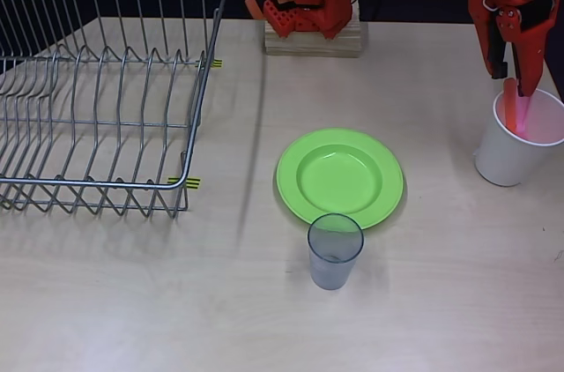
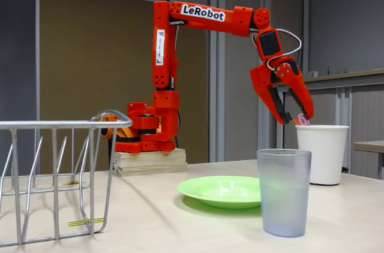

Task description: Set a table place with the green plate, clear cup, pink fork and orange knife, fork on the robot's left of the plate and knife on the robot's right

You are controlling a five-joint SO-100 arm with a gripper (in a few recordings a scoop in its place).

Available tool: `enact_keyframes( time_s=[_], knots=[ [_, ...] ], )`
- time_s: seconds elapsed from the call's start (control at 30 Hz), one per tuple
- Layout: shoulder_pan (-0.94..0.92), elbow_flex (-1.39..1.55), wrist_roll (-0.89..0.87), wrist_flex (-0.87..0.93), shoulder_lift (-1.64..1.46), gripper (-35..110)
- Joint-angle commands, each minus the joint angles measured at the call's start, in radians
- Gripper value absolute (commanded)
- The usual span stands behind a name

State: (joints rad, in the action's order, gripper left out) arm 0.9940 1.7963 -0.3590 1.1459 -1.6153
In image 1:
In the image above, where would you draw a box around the orange plastic knife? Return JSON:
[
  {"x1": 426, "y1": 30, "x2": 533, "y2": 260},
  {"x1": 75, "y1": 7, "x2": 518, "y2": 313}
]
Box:
[{"x1": 503, "y1": 77, "x2": 519, "y2": 131}]

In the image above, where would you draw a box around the pink plastic fork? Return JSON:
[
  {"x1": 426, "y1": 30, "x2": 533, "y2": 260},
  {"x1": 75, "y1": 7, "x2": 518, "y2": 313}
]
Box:
[{"x1": 516, "y1": 93, "x2": 537, "y2": 138}]

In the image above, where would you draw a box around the green plastic plate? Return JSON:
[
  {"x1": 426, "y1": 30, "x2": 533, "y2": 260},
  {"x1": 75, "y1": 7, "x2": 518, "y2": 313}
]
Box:
[{"x1": 276, "y1": 127, "x2": 404, "y2": 231}]

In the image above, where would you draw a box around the translucent grey plastic cup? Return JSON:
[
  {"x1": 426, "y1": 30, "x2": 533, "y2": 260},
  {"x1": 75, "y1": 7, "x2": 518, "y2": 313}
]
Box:
[{"x1": 307, "y1": 212, "x2": 366, "y2": 292}]

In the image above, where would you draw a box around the white paper cup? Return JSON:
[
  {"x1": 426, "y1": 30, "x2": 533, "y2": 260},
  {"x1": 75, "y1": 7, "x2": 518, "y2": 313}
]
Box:
[{"x1": 473, "y1": 87, "x2": 564, "y2": 188}]

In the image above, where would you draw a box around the wooden base block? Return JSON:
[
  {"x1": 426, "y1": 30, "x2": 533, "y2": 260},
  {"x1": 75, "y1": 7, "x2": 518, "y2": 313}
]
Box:
[{"x1": 263, "y1": 19, "x2": 367, "y2": 59}]

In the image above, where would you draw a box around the metal wire dish rack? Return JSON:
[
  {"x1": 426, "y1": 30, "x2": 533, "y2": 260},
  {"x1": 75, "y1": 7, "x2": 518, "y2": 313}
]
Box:
[{"x1": 0, "y1": 0, "x2": 230, "y2": 219}]

